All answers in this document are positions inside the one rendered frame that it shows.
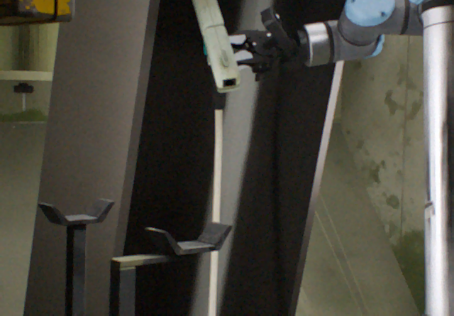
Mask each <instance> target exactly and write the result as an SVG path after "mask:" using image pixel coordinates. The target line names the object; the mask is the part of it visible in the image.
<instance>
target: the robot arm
mask: <svg viewBox="0 0 454 316"><path fill-rule="evenodd" d="M260 13H261V16H262V18H261V20H262V23H263V25H264V27H265V28H266V29H267V30H268V31H269V32H268V31H259V30H256V31H249V30H246V31H238V32H236V33H233V34H230V35H228V37H229V41H230V43H231V47H232V49H233V54H234V53H235V52H237V53H235V54H234V56H235V59H236V63H237V66H238V70H239V71H240V70H241V69H243V68H247V67H251V70H252V73H257V74H255V82H258V81H264V80H272V79H277V78H278V73H279V72H286V71H290V70H300V69H302V65H303V62H305V65H306V66H308V67H312V66H317V65H322V64H326V63H330V62H338V61H343V60H352V59H356V58H369V57H371V56H374V55H377V54H378V53H379V52H380V51H381V49H382V44H383V43H384V35H386V36H403V35H409V36H423V71H424V189H425V308H426V309H425V312H424V314H423V315H422V316H454V0H346V3H345V7H344V9H343V12H342V14H341V15H340V18H339V19H338V20H333V21H324V22H320V23H310V24H306V25H303V26H302V27H301V30H300V31H295V32H294V33H293V36H291V34H290V33H289V31H288V30H287V29H286V28H285V27H284V24H283V23H282V22H281V21H280V19H279V16H278V15H277V13H276V12H275V11H273V10H272V8H271V7H269V8H267V9H265V10H264V11H261V12H260ZM246 43H247V44H248V47H247V45H246ZM245 49H246V50H245ZM270 71H271V72H270ZM270 73H272V77H268V78H264V79H260V76H262V75H266V74H270Z"/></svg>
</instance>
